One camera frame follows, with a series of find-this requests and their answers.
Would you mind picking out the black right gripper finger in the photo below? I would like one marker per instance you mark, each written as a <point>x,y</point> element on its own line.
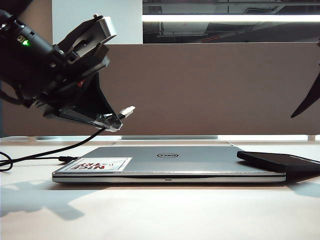
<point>310,100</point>

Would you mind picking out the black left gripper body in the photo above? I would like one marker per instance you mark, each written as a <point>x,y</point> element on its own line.
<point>62,80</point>

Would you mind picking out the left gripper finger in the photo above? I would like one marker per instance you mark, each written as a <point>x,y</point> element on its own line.
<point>110,123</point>
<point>97,102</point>

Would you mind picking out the black smartphone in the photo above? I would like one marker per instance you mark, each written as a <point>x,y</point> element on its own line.
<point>275,161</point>

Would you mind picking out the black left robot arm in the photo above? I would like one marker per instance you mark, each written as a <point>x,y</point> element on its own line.
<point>15,57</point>

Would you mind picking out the white partition foot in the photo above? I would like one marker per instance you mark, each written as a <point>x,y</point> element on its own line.
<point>31,139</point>
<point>311,138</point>

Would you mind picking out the white red laptop sticker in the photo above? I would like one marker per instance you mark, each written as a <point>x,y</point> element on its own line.
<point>120,163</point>

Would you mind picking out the dark glass window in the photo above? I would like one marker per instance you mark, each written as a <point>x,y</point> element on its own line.
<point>250,31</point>

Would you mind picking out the brown partition panel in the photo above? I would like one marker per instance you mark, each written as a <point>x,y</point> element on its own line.
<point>200,90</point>

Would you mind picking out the silver Dell laptop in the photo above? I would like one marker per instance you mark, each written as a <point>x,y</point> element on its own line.
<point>200,162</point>

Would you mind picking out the small red sign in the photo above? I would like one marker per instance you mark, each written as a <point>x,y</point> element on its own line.
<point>211,39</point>

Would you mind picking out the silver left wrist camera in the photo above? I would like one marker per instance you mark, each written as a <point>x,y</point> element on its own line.
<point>106,25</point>

